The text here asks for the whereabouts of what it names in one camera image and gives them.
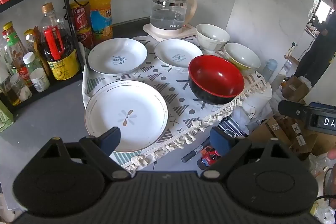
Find white ceramic bowl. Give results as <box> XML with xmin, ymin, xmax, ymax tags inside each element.
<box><xmin>196</xmin><ymin>24</ymin><xmax>231</xmax><ymax>53</ymax></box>

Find glass electric kettle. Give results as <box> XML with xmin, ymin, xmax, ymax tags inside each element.
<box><xmin>150</xmin><ymin>0</ymin><xmax>197</xmax><ymax>30</ymax></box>

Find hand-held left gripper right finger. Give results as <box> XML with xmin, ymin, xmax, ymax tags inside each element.
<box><xmin>200</xmin><ymin>126</ymin><xmax>290</xmax><ymax>180</ymax></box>

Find green carton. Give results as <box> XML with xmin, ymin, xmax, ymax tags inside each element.
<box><xmin>0</xmin><ymin>101</ymin><xmax>14</xmax><ymax>133</ymax></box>

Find pale blue water bottle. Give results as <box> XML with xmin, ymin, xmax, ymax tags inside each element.
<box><xmin>262</xmin><ymin>58</ymin><xmax>278</xmax><ymax>81</ymax></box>

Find white bowl yellow outside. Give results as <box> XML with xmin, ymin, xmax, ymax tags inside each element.
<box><xmin>224</xmin><ymin>42</ymin><xmax>261</xmax><ymax>75</ymax></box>

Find small glass jar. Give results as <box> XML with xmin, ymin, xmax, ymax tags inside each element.
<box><xmin>9</xmin><ymin>73</ymin><xmax>32</xmax><ymax>103</ymax></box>

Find small white plate blue print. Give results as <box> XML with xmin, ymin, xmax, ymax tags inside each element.
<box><xmin>154</xmin><ymin>39</ymin><xmax>203</xmax><ymax>68</ymax></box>

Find patterned fringed tablecloth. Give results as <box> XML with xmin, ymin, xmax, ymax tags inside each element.
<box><xmin>82</xmin><ymin>34</ymin><xmax>272</xmax><ymax>171</ymax></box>

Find white plate blue script print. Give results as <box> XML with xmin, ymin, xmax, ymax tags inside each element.
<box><xmin>88</xmin><ymin>38</ymin><xmax>148</xmax><ymax>75</ymax></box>

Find flattened cardboard boxes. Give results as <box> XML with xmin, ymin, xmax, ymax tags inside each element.
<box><xmin>247</xmin><ymin>114</ymin><xmax>336</xmax><ymax>157</ymax></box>

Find oil bottle yellow label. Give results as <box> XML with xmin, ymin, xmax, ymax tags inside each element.
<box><xmin>39</xmin><ymin>3</ymin><xmax>81</xmax><ymax>81</ymax></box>

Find cola bottle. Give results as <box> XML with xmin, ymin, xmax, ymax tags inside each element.
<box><xmin>197</xmin><ymin>147</ymin><xmax>221</xmax><ymax>170</ymax></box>

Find cream kettle base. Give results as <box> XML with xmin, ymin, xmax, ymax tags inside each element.
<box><xmin>143</xmin><ymin>22</ymin><xmax>197</xmax><ymax>40</ymax></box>

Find cardboard box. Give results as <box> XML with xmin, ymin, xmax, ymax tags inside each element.
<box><xmin>281</xmin><ymin>75</ymin><xmax>311</xmax><ymax>103</ymax></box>

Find striped dark cloth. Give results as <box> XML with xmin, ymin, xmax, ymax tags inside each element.
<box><xmin>217</xmin><ymin>116</ymin><xmax>250</xmax><ymax>136</ymax></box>

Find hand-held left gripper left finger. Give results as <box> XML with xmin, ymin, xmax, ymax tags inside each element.
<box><xmin>39</xmin><ymin>126</ymin><xmax>132</xmax><ymax>180</ymax></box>

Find orange juice bottle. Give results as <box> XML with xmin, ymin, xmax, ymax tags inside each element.
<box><xmin>89</xmin><ymin>0</ymin><xmax>114</xmax><ymax>44</ymax></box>

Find black marker pen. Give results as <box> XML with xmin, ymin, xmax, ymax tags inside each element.
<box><xmin>181</xmin><ymin>138</ymin><xmax>211</xmax><ymax>163</ymax></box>

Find red and black bowl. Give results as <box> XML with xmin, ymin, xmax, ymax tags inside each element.
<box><xmin>188</xmin><ymin>55</ymin><xmax>245</xmax><ymax>106</ymax></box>

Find large white plate flower print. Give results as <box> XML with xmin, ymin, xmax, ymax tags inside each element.
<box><xmin>84</xmin><ymin>80</ymin><xmax>169</xmax><ymax>153</ymax></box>

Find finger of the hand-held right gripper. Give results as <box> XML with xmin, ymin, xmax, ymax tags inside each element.
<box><xmin>278</xmin><ymin>99</ymin><xmax>314</xmax><ymax>120</ymax></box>

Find sauce bottle green label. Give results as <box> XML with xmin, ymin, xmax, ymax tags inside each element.
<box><xmin>3</xmin><ymin>21</ymin><xmax>30</xmax><ymax>86</ymax></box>

